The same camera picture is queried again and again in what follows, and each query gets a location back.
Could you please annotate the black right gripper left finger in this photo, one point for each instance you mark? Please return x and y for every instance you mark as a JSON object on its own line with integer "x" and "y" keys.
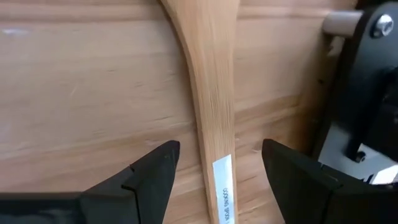
{"x": 149, "y": 186}

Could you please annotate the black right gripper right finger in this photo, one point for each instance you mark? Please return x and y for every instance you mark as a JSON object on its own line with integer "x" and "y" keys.
{"x": 298, "y": 186}

